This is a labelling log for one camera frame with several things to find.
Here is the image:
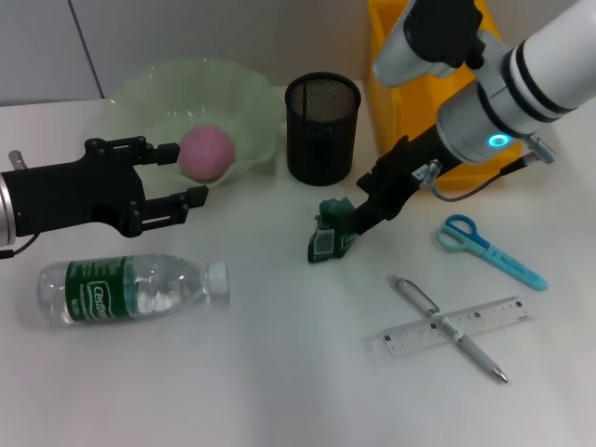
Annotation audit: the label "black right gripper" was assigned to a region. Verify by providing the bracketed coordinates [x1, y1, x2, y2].
[351, 125, 462, 237]

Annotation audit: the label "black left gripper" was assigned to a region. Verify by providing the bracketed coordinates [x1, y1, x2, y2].
[0, 136, 210, 238]

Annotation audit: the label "green plastic wrapper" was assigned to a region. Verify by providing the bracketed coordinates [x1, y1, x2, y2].
[305, 196, 371, 265]

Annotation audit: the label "pink peach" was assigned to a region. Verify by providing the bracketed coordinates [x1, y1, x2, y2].
[178, 124, 236, 183]

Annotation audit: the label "clear green-label water bottle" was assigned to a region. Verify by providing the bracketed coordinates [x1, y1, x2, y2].
[36, 253, 232, 330]

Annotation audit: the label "green glass fruit plate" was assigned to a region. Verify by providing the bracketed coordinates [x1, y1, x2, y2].
[100, 58, 288, 190]

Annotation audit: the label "black mesh pen holder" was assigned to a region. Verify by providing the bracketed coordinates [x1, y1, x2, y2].
[283, 71, 362, 187]

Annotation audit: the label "silver grey pen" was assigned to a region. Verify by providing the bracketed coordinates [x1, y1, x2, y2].
[389, 273, 509, 386]

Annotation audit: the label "blue scissors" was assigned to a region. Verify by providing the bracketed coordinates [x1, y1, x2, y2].
[435, 213, 549, 292]

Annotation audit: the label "transparent plastic ruler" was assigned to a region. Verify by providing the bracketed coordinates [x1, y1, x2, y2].
[362, 294, 535, 359]

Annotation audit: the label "yellow plastic bin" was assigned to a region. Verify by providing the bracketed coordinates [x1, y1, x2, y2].
[365, 0, 525, 192]

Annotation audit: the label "grey right arm cable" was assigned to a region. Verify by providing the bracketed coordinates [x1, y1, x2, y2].
[412, 134, 558, 203]

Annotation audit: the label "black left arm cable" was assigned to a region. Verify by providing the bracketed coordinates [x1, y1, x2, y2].
[0, 232, 41, 261]

